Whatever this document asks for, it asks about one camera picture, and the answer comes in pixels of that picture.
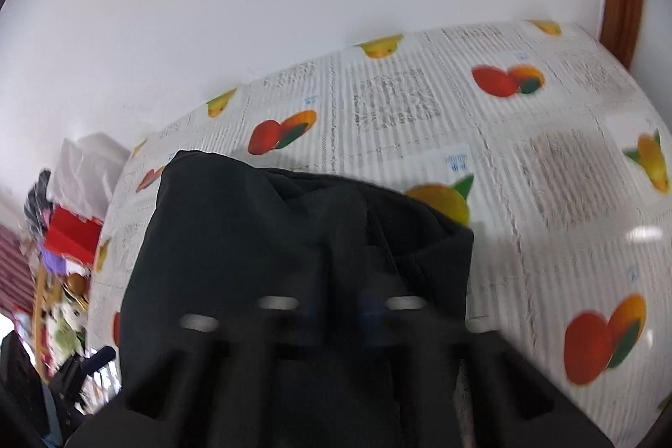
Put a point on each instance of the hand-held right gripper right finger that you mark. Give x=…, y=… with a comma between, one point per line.
x=446, y=374

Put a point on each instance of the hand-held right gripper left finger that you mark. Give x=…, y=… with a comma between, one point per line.
x=247, y=364

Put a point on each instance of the black t-shirt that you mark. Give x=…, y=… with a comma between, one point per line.
x=236, y=227

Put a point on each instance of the brown gourd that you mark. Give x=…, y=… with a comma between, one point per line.
x=77, y=283

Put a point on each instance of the wooden side table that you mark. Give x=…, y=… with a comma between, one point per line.
x=41, y=311

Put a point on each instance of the red paper bag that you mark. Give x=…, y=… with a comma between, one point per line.
x=71, y=235

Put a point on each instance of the fruit print tablecloth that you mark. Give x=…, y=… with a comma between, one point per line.
x=551, y=164

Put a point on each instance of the white shopping bag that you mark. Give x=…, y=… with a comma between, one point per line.
x=86, y=170

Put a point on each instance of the maroon striped cloth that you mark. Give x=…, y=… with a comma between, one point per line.
x=13, y=264

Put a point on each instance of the grey plaid cloth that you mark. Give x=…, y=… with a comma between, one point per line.
x=37, y=201

